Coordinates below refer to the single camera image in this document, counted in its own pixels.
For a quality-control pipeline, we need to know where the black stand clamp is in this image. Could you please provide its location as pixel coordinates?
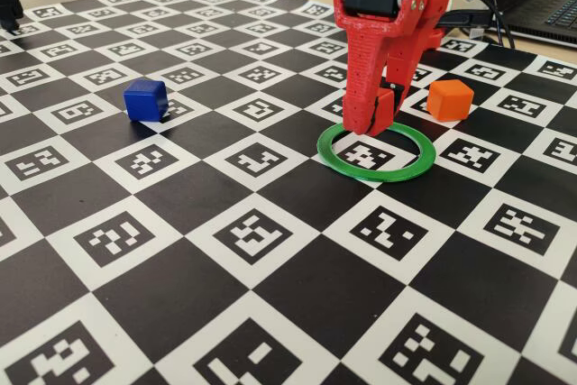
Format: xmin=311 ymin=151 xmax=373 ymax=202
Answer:
xmin=0 ymin=0 xmax=24 ymax=35

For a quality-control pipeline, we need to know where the black white marker board mat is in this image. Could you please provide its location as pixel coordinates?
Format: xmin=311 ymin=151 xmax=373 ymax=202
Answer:
xmin=0 ymin=0 xmax=577 ymax=385

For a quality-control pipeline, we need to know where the green ring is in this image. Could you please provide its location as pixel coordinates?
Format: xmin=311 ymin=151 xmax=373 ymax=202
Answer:
xmin=316 ymin=121 xmax=437 ymax=185

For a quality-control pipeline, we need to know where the black curved cable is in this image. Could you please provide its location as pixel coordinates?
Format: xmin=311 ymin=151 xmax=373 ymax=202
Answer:
xmin=454 ymin=0 xmax=516 ymax=49

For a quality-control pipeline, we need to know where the orange cube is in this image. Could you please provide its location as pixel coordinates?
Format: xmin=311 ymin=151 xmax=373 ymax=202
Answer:
xmin=426 ymin=79 xmax=475 ymax=123

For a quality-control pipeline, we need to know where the blue cube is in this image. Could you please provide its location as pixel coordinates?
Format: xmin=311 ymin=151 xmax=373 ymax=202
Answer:
xmin=122 ymin=78 xmax=170 ymax=123

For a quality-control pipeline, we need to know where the black power cable plug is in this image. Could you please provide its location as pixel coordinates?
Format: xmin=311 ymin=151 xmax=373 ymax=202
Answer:
xmin=439 ymin=9 xmax=491 ymax=30

